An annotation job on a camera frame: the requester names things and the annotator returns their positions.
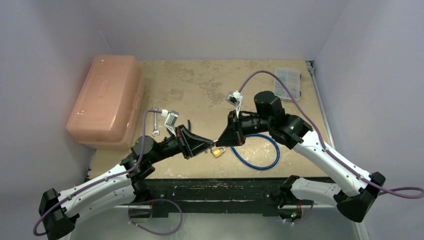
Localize clear compartment screw box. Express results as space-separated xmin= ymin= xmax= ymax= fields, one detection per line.
xmin=274 ymin=66 xmax=302 ymax=102

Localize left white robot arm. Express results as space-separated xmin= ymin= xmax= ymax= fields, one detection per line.
xmin=36 ymin=125 xmax=215 ymax=240

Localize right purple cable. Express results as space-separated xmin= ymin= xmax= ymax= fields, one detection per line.
xmin=237 ymin=70 xmax=424 ymax=200

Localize pink translucent plastic toolbox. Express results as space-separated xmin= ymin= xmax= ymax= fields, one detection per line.
xmin=66 ymin=54 xmax=145 ymax=150

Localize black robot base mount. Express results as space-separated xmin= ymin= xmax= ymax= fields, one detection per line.
xmin=135 ymin=177 xmax=312 ymax=218

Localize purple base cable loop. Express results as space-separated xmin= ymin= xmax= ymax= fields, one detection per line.
xmin=127 ymin=198 xmax=184 ymax=236

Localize silver open-end wrench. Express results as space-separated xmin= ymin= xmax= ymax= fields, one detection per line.
xmin=151 ymin=106 xmax=160 ymax=137

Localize blue cable lock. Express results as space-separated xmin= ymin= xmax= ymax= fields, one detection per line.
xmin=230 ymin=133 xmax=281 ymax=171

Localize brass padlock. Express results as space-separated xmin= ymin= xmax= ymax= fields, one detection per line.
xmin=210 ymin=147 xmax=226 ymax=158

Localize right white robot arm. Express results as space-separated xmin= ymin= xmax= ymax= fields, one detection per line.
xmin=215 ymin=91 xmax=386 ymax=223

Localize blue handled pliers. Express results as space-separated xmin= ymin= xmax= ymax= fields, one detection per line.
xmin=187 ymin=119 xmax=192 ymax=131

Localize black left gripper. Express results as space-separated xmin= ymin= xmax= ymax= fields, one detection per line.
xmin=148 ymin=124 xmax=214 ymax=164

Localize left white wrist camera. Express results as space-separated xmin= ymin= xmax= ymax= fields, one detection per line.
xmin=161 ymin=109 xmax=179 ymax=136

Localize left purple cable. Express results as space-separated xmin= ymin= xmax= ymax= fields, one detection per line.
xmin=33 ymin=110 xmax=167 ymax=237

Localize aluminium frame rail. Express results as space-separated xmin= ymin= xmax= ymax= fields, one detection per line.
xmin=305 ymin=60 xmax=370 ymax=240

